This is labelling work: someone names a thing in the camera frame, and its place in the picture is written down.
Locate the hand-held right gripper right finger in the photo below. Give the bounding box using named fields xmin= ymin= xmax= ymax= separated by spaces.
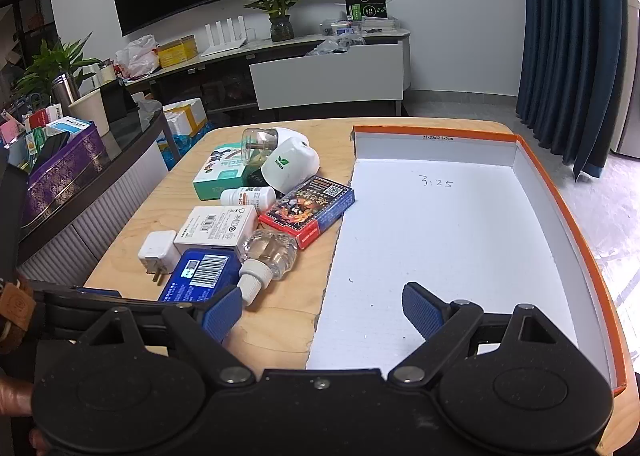
xmin=387 ymin=281 xmax=577 ymax=384

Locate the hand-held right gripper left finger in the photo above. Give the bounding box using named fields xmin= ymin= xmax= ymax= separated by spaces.
xmin=75 ymin=285 xmax=254 ymax=384

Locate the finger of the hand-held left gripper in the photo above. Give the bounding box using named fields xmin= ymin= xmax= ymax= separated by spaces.
xmin=75 ymin=286 xmax=123 ymax=299
xmin=19 ymin=278 xmax=168 ymax=311

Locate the blue plastic box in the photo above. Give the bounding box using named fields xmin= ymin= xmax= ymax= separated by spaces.
xmin=157 ymin=249 xmax=242 ymax=304

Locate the orange-rimmed white cardboard box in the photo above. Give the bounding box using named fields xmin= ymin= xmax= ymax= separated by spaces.
xmin=305 ymin=125 xmax=628 ymax=397

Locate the white plug charger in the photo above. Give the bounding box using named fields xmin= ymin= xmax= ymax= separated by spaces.
xmin=138 ymin=231 xmax=181 ymax=287

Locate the clear refill bottle white cap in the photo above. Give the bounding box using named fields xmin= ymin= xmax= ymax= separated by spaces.
xmin=236 ymin=229 xmax=299 ymax=308

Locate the white power adapter box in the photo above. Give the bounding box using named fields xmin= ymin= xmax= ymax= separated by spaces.
xmin=173 ymin=206 xmax=258 ymax=252

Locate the white pill bottle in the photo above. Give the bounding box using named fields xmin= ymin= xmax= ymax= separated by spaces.
xmin=221 ymin=186 xmax=277 ymax=214

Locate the red blue playing card box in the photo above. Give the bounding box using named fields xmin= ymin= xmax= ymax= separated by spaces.
xmin=258 ymin=175 xmax=356 ymax=250

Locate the green white bandage box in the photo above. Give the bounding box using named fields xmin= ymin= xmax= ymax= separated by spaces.
xmin=193 ymin=149 xmax=251 ymax=201

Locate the white plug-in vaporizer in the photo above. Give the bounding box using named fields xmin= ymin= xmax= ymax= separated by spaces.
xmin=262 ymin=136 xmax=321 ymax=192

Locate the person's left hand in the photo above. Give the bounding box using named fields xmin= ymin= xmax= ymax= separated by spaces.
xmin=0 ymin=376 xmax=51 ymax=454

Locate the purple tin box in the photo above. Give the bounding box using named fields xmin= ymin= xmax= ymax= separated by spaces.
xmin=22 ymin=122 xmax=108 ymax=227

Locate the dark curved counter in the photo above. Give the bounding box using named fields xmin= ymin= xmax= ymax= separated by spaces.
xmin=15 ymin=106 xmax=171 ymax=287

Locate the blue white small box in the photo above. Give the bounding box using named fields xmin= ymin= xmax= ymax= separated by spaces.
xmin=45 ymin=119 xmax=93 ymax=139

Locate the potted plant in white pot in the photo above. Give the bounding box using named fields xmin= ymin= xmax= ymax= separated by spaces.
xmin=15 ymin=34 xmax=111 ymax=137

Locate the steel thermos cup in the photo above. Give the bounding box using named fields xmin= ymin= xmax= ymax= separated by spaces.
xmin=51 ymin=74 xmax=82 ymax=104

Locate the black stand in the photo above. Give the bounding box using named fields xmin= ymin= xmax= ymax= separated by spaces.
xmin=100 ymin=83 xmax=141 ymax=126

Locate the blue wrapped bottle pack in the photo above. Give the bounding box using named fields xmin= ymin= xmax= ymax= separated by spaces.
xmin=157 ymin=129 xmax=216 ymax=169

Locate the white yellow cardboard carton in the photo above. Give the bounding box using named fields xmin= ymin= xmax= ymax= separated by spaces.
xmin=162 ymin=99 xmax=208 ymax=137

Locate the white red plastic bag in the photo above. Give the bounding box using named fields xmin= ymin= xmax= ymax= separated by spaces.
xmin=115 ymin=35 xmax=161 ymax=80

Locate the yellow cardboard box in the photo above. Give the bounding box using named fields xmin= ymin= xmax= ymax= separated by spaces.
xmin=157 ymin=35 xmax=198 ymax=68

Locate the dark television cabinet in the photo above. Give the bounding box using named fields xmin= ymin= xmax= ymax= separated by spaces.
xmin=122 ymin=29 xmax=412 ymax=117

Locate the white cabinet drawer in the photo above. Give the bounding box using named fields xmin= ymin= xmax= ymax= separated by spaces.
xmin=249 ymin=39 xmax=405 ymax=111

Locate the white router with antennas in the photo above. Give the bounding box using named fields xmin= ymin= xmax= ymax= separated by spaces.
xmin=200 ymin=15 xmax=248 ymax=57

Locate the clear plastic bags pile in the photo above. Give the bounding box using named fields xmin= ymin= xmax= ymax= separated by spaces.
xmin=306 ymin=34 xmax=366 ymax=56

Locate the white flat box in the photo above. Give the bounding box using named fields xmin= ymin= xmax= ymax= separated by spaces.
xmin=360 ymin=16 xmax=400 ymax=32

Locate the potted plant in glass vase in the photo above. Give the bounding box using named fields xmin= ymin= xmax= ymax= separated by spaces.
xmin=239 ymin=0 xmax=313 ymax=43

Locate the clear plastic case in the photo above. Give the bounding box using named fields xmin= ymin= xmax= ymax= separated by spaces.
xmin=320 ymin=19 xmax=362 ymax=36

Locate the dark blue curtain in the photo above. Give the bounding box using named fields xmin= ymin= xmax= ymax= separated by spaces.
xmin=516 ymin=0 xmax=628 ymax=182

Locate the green black box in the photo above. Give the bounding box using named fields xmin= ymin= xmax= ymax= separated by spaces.
xmin=344 ymin=0 xmax=388 ymax=21

